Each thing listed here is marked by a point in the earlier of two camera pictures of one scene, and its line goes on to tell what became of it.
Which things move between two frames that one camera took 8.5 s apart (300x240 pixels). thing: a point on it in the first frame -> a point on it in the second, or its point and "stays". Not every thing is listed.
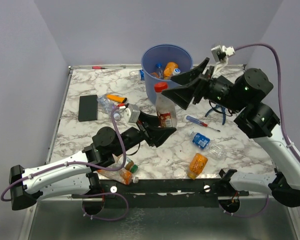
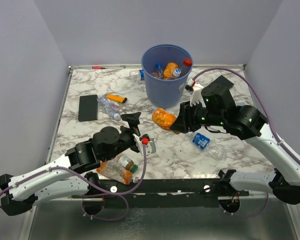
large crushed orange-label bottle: (155, 74) stays
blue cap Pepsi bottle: (160, 71) stays
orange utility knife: (116, 98) stays
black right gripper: (182, 96) -> (184, 121)
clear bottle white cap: (176, 71) stays
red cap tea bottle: (166, 108) -> (187, 62)
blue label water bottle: (213, 148) stays
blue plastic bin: (163, 54) stays
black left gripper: (157, 135) -> (133, 121)
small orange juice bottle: (169, 69) stays
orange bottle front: (198, 164) -> (163, 118)
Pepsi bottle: (137, 75) stays
